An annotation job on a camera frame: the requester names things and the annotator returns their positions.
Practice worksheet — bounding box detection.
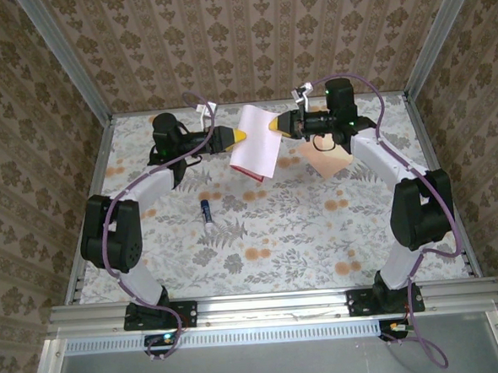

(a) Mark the floral patterned table cover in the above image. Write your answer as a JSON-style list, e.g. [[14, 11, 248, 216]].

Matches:
[[66, 92, 471, 306]]

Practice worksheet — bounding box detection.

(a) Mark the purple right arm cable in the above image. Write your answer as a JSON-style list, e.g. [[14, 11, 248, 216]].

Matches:
[[307, 67, 471, 373]]

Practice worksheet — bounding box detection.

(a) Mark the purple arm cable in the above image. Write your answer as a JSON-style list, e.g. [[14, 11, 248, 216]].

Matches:
[[307, 67, 471, 373], [93, 89, 233, 365]]

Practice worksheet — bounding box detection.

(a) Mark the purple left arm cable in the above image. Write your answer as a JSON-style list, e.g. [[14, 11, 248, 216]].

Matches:
[[93, 89, 233, 365]]

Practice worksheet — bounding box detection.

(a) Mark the blue glue stick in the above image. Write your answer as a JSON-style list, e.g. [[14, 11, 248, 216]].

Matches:
[[199, 198, 214, 228]]

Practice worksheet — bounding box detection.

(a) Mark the pink letter with red border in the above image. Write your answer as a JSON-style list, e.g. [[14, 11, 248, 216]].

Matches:
[[225, 102, 286, 183]]

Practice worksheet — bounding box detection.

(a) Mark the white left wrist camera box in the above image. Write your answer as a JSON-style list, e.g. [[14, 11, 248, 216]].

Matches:
[[195, 101, 220, 130]]

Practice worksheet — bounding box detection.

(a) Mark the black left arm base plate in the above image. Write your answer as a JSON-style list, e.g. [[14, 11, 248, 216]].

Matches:
[[122, 299, 199, 332]]

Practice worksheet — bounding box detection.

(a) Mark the short aluminium table edge rail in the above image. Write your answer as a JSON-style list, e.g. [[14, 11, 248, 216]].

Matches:
[[108, 90, 408, 119]]

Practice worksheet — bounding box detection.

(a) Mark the aluminium table side rail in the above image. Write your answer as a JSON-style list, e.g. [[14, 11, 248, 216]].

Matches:
[[402, 90, 484, 281], [54, 116, 128, 306]]

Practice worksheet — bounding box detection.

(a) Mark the grey metal panel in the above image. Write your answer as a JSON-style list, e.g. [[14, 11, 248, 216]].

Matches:
[[28, 310, 498, 373]]

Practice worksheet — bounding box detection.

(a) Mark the long aluminium base rail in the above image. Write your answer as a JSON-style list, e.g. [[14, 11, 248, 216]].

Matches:
[[44, 275, 498, 340]]

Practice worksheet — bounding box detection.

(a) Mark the aluminium frame post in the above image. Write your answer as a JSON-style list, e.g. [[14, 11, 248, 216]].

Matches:
[[14, 0, 116, 130], [398, 0, 489, 102]]

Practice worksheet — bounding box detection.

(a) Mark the slotted white cable duct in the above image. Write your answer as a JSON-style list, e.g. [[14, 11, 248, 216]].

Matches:
[[62, 320, 386, 358]]

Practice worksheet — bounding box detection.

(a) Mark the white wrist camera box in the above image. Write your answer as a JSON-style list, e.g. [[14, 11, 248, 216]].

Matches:
[[195, 101, 220, 130], [290, 82, 317, 114]]

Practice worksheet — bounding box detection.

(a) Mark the thin black right gripper cable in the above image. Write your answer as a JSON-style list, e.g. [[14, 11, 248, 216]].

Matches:
[[311, 131, 338, 153]]

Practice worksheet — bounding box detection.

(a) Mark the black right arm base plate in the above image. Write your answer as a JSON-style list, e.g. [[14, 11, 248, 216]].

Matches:
[[346, 284, 427, 318]]

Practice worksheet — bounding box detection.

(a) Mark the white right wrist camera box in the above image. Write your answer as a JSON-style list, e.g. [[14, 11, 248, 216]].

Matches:
[[290, 82, 317, 114]]

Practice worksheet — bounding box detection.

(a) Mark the peach paper envelope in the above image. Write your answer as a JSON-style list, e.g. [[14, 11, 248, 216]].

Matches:
[[295, 131, 356, 181]]

